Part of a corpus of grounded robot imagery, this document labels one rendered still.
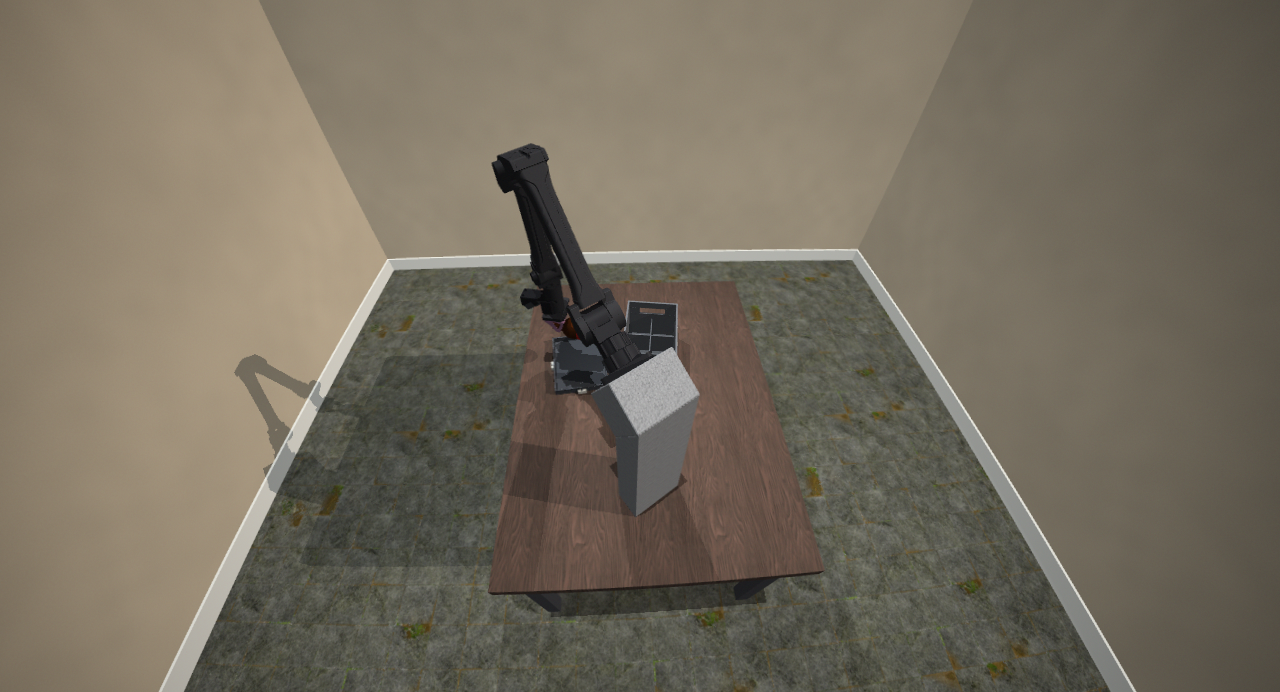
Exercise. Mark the dark grey divided crate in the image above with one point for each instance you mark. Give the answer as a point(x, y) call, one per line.
point(654, 332)

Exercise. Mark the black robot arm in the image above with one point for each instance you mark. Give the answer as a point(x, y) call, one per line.
point(599, 324)

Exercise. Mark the brown glass bottle with red label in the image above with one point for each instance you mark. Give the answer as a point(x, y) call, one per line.
point(568, 329)

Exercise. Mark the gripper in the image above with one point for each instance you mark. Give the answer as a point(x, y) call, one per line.
point(559, 313)

